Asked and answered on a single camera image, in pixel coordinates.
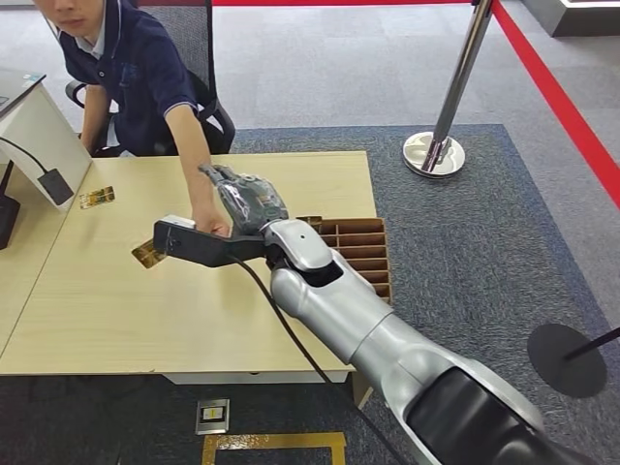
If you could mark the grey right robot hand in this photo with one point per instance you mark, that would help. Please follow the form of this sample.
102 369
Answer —
254 202

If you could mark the person's left hand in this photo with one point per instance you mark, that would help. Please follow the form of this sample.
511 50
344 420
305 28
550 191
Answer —
210 219

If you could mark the person's right forearm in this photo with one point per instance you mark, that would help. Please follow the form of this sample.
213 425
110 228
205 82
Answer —
94 122

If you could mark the person's left forearm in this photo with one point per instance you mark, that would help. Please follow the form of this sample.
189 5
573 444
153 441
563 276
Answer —
201 183

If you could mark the brown wooden card organizer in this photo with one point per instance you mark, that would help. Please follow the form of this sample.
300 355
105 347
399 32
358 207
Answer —
363 247

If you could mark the person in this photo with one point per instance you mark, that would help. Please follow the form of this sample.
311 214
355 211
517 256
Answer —
140 77

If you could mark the black office chair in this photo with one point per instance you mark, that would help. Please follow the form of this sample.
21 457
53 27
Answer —
222 131

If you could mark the light wooden desk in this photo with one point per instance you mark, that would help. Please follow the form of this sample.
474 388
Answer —
121 308
24 257

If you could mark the silver floor socket box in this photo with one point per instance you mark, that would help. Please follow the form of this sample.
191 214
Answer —
213 417

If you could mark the white angled terminal stand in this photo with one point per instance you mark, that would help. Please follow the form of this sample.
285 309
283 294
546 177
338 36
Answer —
44 138

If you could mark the black monitor stand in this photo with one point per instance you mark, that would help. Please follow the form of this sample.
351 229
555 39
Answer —
7 221

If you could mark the grey laptop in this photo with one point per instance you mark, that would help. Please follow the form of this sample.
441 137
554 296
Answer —
14 90

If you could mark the dark blue floor carpet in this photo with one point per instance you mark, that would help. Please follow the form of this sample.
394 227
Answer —
484 257

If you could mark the red barrier belt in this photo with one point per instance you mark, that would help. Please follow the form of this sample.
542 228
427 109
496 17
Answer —
557 102

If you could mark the black stanchion with round base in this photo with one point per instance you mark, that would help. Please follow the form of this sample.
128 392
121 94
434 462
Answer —
562 366

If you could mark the grey platform with white edge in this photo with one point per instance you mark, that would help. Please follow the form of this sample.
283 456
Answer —
581 22

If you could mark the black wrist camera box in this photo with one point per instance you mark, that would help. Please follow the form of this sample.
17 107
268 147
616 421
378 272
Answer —
204 247

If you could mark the chrome stanchion post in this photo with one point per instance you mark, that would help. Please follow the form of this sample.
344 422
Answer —
460 70

